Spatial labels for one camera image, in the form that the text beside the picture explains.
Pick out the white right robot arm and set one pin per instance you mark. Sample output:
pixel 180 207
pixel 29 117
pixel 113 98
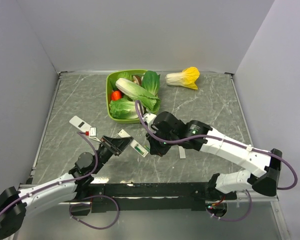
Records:
pixel 260 169

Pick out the green plastic bowl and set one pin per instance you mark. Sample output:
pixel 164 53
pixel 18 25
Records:
pixel 109 90

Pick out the white green cabbage toy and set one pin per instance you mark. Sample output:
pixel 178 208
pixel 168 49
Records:
pixel 123 109

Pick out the green leafy lettuce toy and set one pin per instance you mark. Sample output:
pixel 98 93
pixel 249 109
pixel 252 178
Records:
pixel 125 75

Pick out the green bok choy toy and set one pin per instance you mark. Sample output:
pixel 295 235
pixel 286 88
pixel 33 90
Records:
pixel 151 82

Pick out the orange pepper toy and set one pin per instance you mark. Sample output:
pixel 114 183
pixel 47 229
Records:
pixel 116 95

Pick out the yellow napa cabbage toy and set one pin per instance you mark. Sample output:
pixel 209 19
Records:
pixel 187 78

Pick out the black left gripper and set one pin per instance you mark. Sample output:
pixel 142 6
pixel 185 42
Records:
pixel 117 145

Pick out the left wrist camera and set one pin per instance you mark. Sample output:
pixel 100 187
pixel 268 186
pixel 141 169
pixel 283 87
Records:
pixel 92 134

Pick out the slim white remote control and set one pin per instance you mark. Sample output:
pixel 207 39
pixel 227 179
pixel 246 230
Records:
pixel 122 133

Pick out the brown mushroom toy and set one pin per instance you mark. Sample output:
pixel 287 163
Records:
pixel 137 80

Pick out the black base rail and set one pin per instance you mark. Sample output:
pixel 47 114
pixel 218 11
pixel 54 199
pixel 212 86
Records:
pixel 193 196

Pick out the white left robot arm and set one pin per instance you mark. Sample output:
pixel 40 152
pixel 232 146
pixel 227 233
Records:
pixel 15 204

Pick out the white remote battery cover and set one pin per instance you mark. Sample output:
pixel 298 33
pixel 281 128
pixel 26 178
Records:
pixel 182 153

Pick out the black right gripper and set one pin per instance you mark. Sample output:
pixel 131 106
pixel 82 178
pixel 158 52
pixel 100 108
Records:
pixel 155 148

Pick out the wide white remote control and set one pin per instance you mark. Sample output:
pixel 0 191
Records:
pixel 79 124

